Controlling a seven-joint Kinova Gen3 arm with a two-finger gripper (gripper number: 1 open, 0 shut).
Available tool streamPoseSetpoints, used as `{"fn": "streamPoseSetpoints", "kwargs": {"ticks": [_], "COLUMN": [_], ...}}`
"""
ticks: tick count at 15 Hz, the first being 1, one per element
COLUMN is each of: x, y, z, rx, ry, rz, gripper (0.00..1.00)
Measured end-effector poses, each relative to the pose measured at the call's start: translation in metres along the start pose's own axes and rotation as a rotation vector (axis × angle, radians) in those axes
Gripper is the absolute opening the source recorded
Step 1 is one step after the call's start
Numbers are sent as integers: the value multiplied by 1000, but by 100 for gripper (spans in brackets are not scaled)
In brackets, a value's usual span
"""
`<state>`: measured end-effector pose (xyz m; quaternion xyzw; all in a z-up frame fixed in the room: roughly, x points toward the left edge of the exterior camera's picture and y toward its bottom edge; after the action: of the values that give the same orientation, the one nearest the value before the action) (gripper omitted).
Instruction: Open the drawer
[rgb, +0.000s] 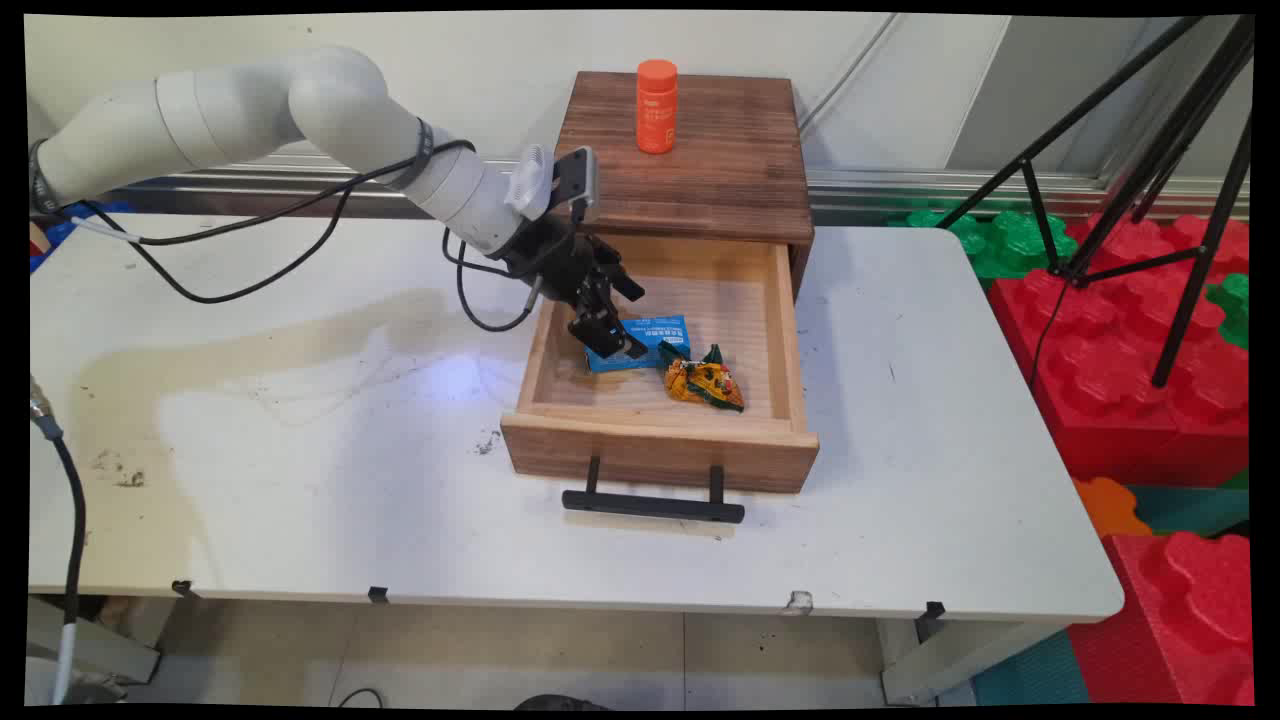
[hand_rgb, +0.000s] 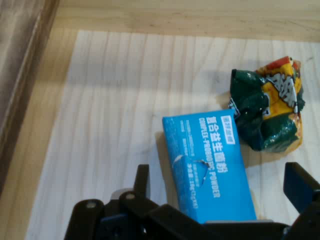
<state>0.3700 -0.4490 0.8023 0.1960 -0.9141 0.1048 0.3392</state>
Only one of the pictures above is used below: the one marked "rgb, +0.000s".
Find light wooden drawer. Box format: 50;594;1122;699
499;234;822;497

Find blue foam block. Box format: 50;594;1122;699
29;199;133;273

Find black tripod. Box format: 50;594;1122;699
934;14;1257;390

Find white table frame leg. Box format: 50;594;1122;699
879;618;1063;707

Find white vented wrist cover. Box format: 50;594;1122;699
504;144;557;222

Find green foam blocks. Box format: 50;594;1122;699
888;207;1080;283

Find blue cardboard box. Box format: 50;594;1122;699
584;315;692;375

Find grey table frame bar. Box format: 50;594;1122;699
28;596;162;687

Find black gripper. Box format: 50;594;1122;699
498;214;650;362

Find black cable with grey plug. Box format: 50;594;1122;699
29;374;90;707

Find grey wall cable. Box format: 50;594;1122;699
798;14;903;133

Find small green foam block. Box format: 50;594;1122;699
1204;271;1252;352

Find yellow green snack packet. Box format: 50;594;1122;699
657;342;747;414

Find orange plastic bottle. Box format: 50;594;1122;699
635;58;680;156

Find large red foam block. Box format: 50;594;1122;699
987;211;1252;489

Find orange foam piece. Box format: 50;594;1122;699
1071;476;1154;540

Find black drawer handle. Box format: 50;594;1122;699
561;455;747;525

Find teal foam mat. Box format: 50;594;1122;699
1129;484;1252;538

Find grey black wrist camera box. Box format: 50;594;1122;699
551;146;600;224

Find black strap around arm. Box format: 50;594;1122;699
398;117;437;193

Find aluminium wall rail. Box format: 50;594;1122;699
100;150;1252;225

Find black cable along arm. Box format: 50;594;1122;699
58;138;546;334

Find dark wooden cabinet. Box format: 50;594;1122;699
553;70;817;301

